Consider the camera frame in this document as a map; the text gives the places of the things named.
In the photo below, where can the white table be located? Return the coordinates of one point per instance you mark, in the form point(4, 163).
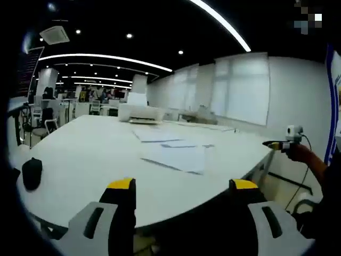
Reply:
point(80, 149)

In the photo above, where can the stack of white printing papers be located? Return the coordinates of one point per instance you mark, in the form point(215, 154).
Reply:
point(181, 160)

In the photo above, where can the blue bordered wall poster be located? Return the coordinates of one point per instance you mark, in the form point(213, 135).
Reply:
point(333, 112)

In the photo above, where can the ceiling air conditioner unit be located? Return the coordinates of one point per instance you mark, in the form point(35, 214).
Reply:
point(54, 34)

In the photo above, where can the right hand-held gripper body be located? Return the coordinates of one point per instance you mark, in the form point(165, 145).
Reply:
point(294, 133)

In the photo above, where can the white roller blind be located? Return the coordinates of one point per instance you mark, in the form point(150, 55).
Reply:
point(239, 90)

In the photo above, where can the black computer mouse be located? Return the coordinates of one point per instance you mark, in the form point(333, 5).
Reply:
point(32, 173)

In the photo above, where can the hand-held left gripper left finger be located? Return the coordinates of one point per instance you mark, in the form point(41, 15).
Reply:
point(80, 229)

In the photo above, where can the black mesh office chair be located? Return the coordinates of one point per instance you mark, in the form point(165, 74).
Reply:
point(48, 114)

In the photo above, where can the person's right hand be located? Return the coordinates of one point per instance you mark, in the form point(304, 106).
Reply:
point(299, 154)

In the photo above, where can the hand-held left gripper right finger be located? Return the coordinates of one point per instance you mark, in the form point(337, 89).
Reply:
point(285, 232)

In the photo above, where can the white printer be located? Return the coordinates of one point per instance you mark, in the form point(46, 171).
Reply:
point(141, 112)

